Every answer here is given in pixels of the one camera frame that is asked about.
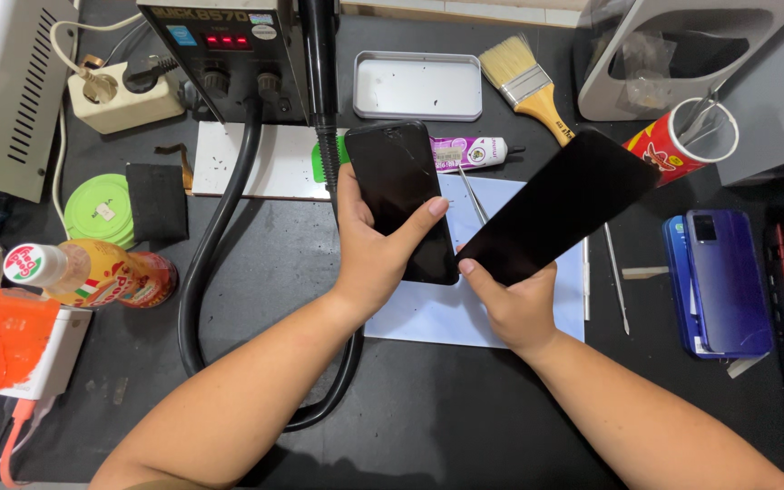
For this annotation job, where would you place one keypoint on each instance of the white charger box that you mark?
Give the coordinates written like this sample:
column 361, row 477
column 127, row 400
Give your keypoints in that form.
column 58, row 354

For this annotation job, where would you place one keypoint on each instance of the white board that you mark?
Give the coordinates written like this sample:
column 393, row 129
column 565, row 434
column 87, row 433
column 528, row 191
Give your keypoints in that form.
column 256, row 160

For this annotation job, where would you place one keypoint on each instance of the blue phone case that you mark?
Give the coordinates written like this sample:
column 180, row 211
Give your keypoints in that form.
column 678, row 286

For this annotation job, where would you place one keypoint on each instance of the orange plastic sheet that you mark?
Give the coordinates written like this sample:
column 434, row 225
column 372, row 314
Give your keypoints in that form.
column 4, row 340

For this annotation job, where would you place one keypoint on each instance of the white voltage stabilizer box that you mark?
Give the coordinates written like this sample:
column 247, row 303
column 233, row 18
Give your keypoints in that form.
column 7, row 88

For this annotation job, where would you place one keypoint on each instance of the green round lid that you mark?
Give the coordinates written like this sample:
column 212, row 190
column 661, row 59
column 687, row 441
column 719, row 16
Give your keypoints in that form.
column 99, row 211

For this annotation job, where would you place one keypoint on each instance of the black cracked smartphone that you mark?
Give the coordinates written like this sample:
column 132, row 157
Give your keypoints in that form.
column 400, row 197

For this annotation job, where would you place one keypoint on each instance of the cream power plug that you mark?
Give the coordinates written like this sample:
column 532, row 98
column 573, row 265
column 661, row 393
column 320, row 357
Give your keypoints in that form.
column 96, row 85

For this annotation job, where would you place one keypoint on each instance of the person's left hand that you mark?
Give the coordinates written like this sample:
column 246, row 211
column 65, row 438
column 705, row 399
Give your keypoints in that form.
column 365, row 258

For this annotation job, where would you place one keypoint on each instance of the metal spudger tool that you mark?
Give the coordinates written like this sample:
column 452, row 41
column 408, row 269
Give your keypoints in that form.
column 616, row 279

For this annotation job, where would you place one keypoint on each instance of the thin metal pry tool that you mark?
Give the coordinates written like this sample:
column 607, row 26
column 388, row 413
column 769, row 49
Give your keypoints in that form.
column 586, row 279

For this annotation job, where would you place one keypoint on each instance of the gold flex strip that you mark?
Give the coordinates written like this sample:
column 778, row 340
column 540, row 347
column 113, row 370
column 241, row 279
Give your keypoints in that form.
column 181, row 163

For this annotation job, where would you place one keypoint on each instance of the white paper sheet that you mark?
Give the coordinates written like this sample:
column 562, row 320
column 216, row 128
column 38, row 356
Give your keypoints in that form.
column 433, row 313

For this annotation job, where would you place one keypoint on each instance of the red snack can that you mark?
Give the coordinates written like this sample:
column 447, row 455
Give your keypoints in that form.
column 667, row 153

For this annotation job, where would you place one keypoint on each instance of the white plastic strip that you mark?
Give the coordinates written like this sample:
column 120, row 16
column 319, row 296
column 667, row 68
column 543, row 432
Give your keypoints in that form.
column 644, row 272

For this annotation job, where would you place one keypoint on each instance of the metal tools in can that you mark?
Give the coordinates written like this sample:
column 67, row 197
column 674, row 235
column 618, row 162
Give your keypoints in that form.
column 698, row 119

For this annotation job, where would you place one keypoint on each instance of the cream power strip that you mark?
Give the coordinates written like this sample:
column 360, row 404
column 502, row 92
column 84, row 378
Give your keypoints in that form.
column 126, row 102

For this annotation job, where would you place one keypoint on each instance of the black foam pad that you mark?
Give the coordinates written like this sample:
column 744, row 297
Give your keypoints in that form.
column 156, row 201

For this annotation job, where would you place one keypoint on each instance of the purple white glue tube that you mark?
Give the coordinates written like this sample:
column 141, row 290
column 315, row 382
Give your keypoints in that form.
column 470, row 153

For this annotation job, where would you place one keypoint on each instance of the grey plastic machine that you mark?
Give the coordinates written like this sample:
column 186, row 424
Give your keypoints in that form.
column 671, row 47

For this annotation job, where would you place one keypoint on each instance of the green plastic card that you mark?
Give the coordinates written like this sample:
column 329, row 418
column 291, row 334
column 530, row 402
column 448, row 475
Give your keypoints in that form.
column 319, row 160

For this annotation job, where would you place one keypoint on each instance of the wooden paint brush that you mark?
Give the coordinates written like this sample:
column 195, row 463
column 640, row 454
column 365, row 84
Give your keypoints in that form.
column 528, row 85

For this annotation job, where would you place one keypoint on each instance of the purple blue smartphone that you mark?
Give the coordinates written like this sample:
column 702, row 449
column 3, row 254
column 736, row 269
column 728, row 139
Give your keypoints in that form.
column 729, row 282

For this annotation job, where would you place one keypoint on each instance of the grey device housing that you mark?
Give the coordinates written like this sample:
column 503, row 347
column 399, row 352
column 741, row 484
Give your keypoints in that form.
column 776, row 102

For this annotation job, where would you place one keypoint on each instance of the black hot air rework station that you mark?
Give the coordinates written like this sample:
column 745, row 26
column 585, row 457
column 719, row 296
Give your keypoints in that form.
column 228, row 51

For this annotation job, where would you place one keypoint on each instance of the metal tweezers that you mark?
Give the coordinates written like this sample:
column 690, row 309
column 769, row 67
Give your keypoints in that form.
column 473, row 197

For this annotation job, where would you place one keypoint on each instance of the black power plug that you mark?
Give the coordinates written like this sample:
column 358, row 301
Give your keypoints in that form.
column 143, row 73

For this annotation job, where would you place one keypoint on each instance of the yellow drink bottle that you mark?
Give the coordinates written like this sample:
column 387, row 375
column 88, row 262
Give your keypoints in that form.
column 92, row 272

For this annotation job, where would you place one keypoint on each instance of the black phone screen panel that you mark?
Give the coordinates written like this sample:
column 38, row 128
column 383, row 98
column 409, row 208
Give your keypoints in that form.
column 555, row 207

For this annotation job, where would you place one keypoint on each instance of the person's right hand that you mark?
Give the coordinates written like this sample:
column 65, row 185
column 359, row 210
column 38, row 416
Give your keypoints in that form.
column 511, row 310

